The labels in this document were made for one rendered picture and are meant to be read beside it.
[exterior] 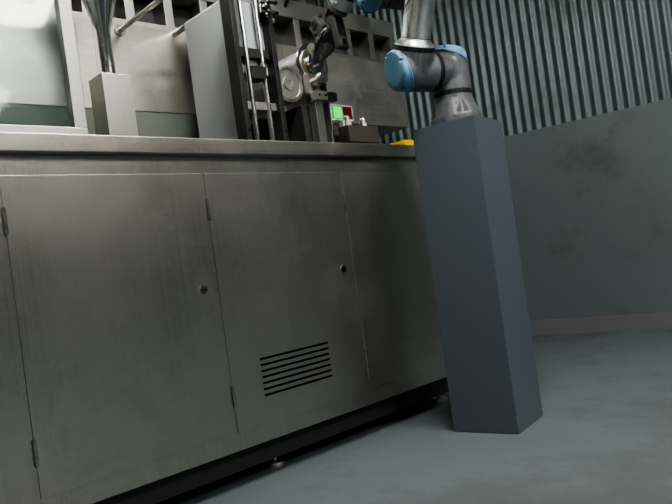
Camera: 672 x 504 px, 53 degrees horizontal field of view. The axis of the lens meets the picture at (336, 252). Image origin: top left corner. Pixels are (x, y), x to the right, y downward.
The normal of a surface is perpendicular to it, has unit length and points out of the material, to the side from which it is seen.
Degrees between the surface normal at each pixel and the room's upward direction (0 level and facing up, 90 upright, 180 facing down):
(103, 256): 90
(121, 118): 90
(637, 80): 90
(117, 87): 90
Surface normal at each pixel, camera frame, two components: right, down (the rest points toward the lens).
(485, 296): -0.59, 0.07
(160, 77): 0.68, -0.11
